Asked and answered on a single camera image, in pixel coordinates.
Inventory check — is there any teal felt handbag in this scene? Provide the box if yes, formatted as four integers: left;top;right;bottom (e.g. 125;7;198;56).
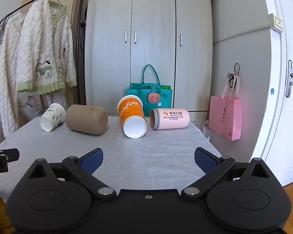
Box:
126;65;172;117

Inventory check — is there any orange paper cup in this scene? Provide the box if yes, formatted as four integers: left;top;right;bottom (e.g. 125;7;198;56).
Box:
117;95;147;139

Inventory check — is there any grey wooden wardrobe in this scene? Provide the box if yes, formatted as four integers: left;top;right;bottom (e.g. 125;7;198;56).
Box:
84;0;214;117

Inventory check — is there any brown cup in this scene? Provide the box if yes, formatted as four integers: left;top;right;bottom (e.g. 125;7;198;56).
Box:
65;104;108;135

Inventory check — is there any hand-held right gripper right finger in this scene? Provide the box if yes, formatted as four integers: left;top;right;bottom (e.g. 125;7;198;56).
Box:
181;147;275;199

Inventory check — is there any clear plastic bag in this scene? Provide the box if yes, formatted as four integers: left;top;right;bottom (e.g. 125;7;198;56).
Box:
201;119;212;137

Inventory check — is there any white door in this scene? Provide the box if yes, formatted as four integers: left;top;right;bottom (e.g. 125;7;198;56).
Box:
249;0;293;188

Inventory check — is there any pink paper bag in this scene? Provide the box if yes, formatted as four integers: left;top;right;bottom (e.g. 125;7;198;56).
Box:
208;74;242;141

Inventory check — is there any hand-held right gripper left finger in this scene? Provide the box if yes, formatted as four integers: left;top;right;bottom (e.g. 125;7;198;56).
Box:
23;148;116;199

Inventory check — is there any black cord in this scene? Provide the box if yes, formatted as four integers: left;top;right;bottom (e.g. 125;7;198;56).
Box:
227;63;241;88

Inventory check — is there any white leaf-print paper cup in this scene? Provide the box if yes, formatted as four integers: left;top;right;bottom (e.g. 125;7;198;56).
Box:
39;103;66;132

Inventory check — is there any pink lidded cup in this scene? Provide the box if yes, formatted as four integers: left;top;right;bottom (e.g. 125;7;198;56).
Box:
150;108;190;130

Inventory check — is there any white green-trimmed fluffy cardigan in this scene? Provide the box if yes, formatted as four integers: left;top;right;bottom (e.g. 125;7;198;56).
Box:
16;0;77;95

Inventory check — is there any white quilted table cloth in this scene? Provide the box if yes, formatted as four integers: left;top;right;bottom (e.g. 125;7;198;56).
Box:
0;115;222;201

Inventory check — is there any white wall switch box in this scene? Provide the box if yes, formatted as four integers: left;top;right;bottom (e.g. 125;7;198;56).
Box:
273;14;284;33

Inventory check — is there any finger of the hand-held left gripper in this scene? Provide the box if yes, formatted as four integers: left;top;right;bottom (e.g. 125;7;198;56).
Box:
0;148;20;162

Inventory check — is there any white fluffy robe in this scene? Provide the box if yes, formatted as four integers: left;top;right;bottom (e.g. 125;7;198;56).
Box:
0;12;69;139

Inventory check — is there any black metal clothes rack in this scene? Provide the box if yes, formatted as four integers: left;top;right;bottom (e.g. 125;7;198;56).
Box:
0;0;86;106

